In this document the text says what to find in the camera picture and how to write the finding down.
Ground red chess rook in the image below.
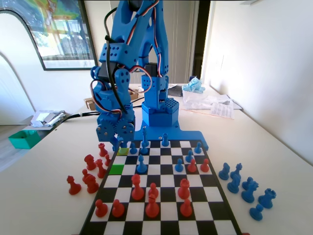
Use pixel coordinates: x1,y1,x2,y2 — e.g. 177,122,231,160
98,142,109,158
177,178,191,200

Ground blue pieces on board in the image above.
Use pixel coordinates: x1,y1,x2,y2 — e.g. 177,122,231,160
112,122,210,151

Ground blue chess knight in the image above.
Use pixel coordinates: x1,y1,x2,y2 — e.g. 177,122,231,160
242,176,255,190
218,162,231,180
241,181,260,204

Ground blue chess queen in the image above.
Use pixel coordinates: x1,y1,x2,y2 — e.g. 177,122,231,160
230,163,244,181

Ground long cardboard box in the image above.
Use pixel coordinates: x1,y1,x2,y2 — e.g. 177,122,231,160
84,88,139,111

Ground black and white chessboard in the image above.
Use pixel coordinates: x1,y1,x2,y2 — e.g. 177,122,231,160
79,139,243,235

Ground pile of papers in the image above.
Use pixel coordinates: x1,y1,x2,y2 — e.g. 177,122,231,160
30,110,67,128

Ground dark grey pad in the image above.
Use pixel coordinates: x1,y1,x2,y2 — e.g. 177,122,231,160
169,84,184,97

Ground white plastic bag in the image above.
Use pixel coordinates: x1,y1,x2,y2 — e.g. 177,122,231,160
182,91,221,110

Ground blue crumpled cloth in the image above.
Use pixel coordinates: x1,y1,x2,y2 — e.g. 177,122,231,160
181,77,206,95

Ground green plastic bin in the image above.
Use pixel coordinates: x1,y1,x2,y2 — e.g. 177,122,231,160
8,129,41,150

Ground printed paper sheet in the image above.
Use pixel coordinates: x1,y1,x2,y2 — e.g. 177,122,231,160
209,101,236,120

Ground white arched furniture panel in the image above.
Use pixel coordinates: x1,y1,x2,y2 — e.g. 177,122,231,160
0,7,37,125

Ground black cable bundle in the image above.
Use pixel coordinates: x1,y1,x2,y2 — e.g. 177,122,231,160
64,110,101,122

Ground red white servo wire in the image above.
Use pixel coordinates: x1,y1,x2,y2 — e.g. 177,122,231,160
90,79,123,116

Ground black camera cable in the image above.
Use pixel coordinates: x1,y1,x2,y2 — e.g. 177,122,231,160
104,6,128,115

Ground black framed wall poster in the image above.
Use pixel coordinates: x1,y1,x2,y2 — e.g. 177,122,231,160
24,0,100,71

